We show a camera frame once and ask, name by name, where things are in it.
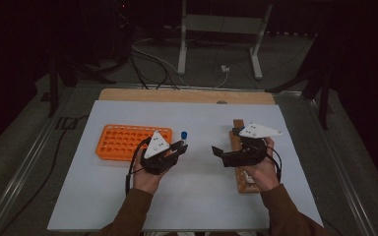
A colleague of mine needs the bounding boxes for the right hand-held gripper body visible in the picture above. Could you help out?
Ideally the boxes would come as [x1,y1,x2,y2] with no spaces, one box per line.
[220,122,284,168]

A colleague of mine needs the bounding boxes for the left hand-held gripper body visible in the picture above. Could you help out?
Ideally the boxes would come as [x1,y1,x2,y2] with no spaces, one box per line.
[140,130,180,176]

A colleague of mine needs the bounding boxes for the wooden test tube rack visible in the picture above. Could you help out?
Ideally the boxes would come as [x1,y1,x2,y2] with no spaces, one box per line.
[228,118,263,195]

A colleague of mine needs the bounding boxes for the orange plastic tube rack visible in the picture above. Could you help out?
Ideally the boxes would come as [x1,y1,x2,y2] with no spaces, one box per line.
[95,124,173,162]

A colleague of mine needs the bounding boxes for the person's left hand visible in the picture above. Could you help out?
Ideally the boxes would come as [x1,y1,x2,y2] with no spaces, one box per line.
[132,148,171,195]

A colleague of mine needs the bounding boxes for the person's right hand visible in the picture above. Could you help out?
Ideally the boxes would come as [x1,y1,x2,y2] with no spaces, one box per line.
[242,137,282,193]

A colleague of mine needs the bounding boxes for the white table mat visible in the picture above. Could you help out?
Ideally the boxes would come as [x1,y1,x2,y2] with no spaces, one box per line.
[46,99,325,232]

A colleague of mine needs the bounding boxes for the black tripod stand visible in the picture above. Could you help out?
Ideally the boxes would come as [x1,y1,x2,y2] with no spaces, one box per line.
[47,48,117,118]
[265,62,332,131]

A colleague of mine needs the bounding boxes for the grey metal stand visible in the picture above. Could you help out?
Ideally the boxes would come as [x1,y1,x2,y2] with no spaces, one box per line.
[176,0,274,81]

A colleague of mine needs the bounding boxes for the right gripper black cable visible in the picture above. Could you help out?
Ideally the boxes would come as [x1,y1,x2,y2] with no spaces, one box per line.
[264,144,284,185]

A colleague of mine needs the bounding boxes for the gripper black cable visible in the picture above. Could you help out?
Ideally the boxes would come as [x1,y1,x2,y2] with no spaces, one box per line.
[264,144,284,185]
[125,137,152,196]

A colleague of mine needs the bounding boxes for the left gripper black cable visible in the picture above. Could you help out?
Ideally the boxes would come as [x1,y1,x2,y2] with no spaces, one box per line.
[125,137,152,196]

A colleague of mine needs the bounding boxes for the white plug with cable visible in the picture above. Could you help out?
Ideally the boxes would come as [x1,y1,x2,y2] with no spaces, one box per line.
[214,64,231,89]

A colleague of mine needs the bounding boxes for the white floor cable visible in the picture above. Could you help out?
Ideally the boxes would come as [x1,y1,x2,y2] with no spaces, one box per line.
[131,43,191,88]

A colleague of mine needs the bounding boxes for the aluminium frame rail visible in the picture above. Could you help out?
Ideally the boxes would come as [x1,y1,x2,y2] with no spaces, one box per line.
[0,88,77,236]
[304,97,378,236]

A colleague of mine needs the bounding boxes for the long black floor cable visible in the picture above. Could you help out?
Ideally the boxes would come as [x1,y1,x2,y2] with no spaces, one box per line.
[0,114,91,236]

